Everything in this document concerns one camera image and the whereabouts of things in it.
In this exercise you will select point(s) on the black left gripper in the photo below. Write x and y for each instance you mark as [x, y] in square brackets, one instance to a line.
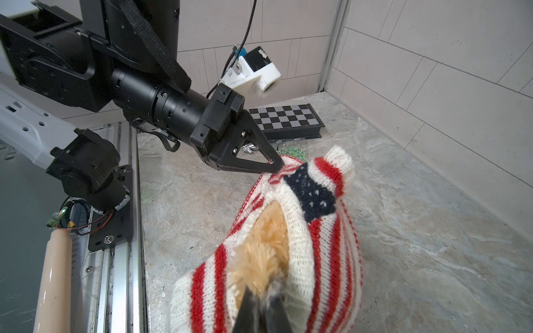
[224, 127]

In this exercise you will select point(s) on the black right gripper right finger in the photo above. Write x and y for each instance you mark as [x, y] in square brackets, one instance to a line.
[275, 319]

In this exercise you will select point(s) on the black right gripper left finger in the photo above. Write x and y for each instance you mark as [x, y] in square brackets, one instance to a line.
[248, 318]

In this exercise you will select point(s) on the tan plush teddy bear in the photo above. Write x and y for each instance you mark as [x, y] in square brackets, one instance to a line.
[261, 261]

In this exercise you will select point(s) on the knitted american flag sweater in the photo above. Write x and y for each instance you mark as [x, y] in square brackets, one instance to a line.
[291, 261]

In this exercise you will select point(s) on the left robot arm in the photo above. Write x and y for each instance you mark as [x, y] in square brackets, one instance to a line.
[122, 52]

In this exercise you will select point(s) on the silver foil wrapped item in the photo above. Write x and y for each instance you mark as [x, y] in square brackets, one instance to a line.
[250, 148]

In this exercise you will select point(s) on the clear bag of green bricks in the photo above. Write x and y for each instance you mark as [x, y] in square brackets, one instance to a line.
[294, 152]

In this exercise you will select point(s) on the folded black white chessboard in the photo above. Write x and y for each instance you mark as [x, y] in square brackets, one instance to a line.
[288, 122]

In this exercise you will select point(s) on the left green circuit board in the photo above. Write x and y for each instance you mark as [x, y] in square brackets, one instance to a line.
[57, 218]

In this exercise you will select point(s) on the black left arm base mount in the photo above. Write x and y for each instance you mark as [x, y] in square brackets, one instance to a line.
[110, 228]

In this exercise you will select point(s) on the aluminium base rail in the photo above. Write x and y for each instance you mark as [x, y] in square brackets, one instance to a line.
[109, 290]

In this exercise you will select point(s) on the beige cylindrical handle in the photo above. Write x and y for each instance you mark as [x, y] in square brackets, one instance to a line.
[53, 313]

